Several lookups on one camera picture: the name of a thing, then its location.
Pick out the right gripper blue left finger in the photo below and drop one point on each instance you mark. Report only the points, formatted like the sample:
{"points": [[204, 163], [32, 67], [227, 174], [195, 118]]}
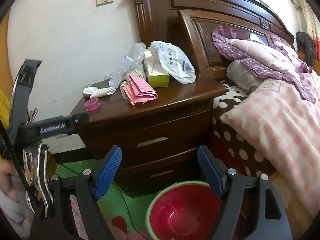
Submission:
{"points": [[90, 186]]}

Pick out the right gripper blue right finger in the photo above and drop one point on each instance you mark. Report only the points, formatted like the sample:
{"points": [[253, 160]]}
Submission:
{"points": [[228, 187]]}

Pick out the white round sock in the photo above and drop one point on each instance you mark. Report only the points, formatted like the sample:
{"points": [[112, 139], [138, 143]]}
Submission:
{"points": [[88, 91]]}

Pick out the white green carton box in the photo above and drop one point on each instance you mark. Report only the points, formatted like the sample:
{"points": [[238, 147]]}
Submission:
{"points": [[156, 75]]}

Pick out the white plastic blister tray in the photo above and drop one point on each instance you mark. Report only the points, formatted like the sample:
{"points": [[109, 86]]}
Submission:
{"points": [[120, 72]]}

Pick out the person's left hand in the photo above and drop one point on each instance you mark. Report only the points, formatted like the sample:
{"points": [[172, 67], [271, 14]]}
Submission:
{"points": [[12, 190]]}

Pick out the brown polka dot bedsheet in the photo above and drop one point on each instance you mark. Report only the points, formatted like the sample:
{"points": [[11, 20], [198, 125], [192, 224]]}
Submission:
{"points": [[227, 144]]}

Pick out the metal clip on right gripper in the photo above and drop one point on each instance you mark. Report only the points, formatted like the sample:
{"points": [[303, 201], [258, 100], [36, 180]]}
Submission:
{"points": [[35, 169]]}

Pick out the green floor mat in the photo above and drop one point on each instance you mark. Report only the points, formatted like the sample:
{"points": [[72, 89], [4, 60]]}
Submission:
{"points": [[116, 202]]}

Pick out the red plastic basin green rim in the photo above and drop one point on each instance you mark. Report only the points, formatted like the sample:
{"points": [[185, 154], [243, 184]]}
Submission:
{"points": [[185, 210]]}

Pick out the small pink plastic cup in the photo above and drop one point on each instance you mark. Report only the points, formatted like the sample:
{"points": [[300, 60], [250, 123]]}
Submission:
{"points": [[92, 104]]}

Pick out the pink checkered pillow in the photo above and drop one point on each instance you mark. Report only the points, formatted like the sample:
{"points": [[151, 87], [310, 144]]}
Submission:
{"points": [[283, 127]]}

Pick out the pink paper sheets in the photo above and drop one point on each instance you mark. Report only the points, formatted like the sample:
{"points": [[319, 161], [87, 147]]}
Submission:
{"points": [[137, 90]]}

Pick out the grey pillow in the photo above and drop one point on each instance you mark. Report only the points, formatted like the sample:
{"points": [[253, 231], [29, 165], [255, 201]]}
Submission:
{"points": [[242, 77]]}

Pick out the white printed plastic bag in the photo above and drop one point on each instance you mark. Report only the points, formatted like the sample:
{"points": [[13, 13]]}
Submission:
{"points": [[174, 61]]}

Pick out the purple lace quilt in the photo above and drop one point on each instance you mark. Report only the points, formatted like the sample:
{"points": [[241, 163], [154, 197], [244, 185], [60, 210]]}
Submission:
{"points": [[278, 61]]}

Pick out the clear plastic bag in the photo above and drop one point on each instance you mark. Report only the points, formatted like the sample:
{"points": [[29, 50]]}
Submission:
{"points": [[137, 54]]}

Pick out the black furry item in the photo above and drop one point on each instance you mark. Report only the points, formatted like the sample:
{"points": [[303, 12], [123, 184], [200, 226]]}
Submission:
{"points": [[305, 44]]}

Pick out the dark wooden headboard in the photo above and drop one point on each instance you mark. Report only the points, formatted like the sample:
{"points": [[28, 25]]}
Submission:
{"points": [[189, 24]]}

